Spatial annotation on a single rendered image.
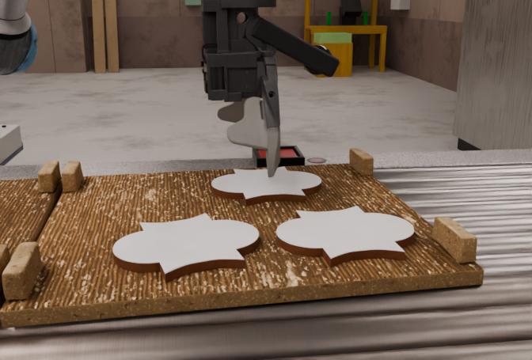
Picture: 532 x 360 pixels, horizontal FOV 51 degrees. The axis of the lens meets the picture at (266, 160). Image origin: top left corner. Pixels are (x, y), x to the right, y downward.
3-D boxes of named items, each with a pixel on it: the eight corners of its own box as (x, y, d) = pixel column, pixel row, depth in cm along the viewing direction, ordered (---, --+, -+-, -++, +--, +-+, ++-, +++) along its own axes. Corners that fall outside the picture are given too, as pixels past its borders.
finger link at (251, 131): (229, 180, 63) (222, 105, 66) (281, 176, 64) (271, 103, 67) (231, 171, 60) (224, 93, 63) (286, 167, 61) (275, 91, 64)
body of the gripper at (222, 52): (204, 96, 71) (199, -3, 68) (271, 92, 72) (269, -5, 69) (208, 106, 64) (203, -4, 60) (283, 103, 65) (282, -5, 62)
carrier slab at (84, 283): (71, 187, 77) (70, 176, 76) (357, 172, 84) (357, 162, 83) (1, 329, 44) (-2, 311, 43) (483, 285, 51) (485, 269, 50)
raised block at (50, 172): (47, 180, 75) (45, 160, 74) (62, 179, 75) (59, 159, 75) (39, 194, 70) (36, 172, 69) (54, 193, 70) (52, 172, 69)
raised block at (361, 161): (347, 164, 82) (348, 146, 81) (359, 164, 82) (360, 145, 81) (361, 177, 76) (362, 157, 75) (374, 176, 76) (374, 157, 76)
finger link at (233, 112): (215, 130, 78) (217, 82, 71) (257, 128, 79) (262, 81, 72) (218, 147, 77) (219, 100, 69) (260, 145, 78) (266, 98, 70)
